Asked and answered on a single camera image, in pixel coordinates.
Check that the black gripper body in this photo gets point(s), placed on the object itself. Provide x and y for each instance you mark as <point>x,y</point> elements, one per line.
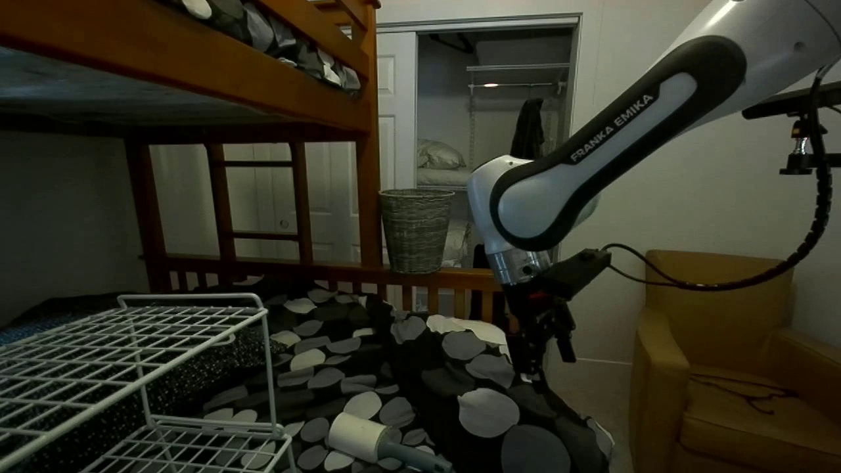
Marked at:
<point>532,315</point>

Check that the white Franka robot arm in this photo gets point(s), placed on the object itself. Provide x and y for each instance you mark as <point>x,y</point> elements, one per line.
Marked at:
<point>614,133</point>

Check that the white closet shelf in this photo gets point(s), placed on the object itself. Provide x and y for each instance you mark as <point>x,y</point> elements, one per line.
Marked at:
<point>516,68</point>

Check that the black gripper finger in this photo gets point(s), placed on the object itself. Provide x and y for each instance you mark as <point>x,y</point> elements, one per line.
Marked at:
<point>564,343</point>
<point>526,361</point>

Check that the black hanging garment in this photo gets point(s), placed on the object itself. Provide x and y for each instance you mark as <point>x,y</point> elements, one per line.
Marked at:
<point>526,133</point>

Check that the white folded linens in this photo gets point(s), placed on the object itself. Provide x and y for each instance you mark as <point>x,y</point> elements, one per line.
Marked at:
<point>438,158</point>

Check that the brown wooden bunk bed frame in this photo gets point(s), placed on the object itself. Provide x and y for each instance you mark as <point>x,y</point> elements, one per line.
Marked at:
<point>331,105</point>

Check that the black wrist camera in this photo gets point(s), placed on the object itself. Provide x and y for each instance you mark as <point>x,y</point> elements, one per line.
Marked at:
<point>573,269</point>

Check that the white pillow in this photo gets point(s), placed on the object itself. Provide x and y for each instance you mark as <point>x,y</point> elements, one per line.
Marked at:
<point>476,331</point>

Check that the grey wicker basket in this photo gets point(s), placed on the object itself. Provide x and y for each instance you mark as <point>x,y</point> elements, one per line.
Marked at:
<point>419,230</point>

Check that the white lint roller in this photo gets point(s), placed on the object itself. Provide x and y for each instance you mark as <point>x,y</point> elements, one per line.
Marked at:
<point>356,435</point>

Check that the white closet door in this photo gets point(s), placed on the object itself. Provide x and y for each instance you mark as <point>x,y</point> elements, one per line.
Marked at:
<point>396,114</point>

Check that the dotted bunk bed cover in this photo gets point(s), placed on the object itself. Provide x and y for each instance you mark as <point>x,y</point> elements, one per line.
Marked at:
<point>263,29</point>

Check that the yellow armchair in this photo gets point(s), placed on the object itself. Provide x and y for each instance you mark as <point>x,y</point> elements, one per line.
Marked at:
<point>700,298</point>

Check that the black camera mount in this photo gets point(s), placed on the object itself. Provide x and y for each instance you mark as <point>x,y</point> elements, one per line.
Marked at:
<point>791,103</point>

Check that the black grey-dotted bed cover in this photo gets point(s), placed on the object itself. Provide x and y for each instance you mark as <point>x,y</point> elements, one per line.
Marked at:
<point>489,411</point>

